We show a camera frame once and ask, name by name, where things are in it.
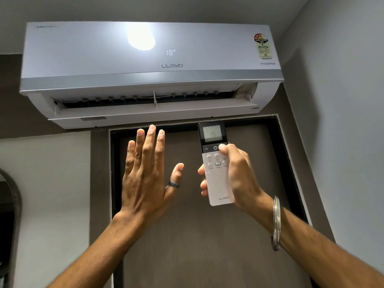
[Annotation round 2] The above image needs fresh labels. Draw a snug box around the person's left hand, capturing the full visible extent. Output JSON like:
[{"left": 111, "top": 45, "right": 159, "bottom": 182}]
[{"left": 119, "top": 125, "right": 185, "bottom": 228}]

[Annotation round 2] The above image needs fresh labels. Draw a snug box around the person's right hand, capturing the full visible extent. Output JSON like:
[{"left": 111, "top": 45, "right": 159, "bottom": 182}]
[{"left": 198, "top": 143, "right": 274, "bottom": 221}]

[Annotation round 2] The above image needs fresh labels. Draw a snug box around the white air conditioner remote control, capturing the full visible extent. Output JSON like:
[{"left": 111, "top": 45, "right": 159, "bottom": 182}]
[{"left": 197, "top": 121, "right": 234, "bottom": 207}]

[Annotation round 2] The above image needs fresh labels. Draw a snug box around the person's left forearm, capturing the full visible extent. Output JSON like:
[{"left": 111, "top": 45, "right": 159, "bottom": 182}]
[{"left": 46, "top": 210, "right": 152, "bottom": 288}]

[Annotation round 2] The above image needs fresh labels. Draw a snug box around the person's right forearm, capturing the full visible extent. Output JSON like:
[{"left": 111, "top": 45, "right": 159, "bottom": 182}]
[{"left": 264, "top": 195, "right": 384, "bottom": 288}]

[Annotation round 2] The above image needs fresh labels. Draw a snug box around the silver metal bangle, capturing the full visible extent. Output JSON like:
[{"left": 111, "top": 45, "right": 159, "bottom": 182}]
[{"left": 271, "top": 195, "right": 281, "bottom": 252}]

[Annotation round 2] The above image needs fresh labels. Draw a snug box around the round energy rating sticker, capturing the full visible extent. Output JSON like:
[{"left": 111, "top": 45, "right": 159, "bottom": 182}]
[{"left": 253, "top": 33, "right": 271, "bottom": 59}]

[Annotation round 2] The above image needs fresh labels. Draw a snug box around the dark arched mirror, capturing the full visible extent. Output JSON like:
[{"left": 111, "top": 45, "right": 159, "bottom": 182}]
[{"left": 0, "top": 168, "right": 23, "bottom": 288}]

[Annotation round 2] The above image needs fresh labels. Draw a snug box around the brown door with black frame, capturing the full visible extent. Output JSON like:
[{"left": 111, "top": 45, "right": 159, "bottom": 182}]
[{"left": 109, "top": 115, "right": 312, "bottom": 288}]

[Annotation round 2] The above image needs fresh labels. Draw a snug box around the white wall air conditioner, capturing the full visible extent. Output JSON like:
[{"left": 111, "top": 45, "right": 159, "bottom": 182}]
[{"left": 19, "top": 21, "right": 284, "bottom": 130}]

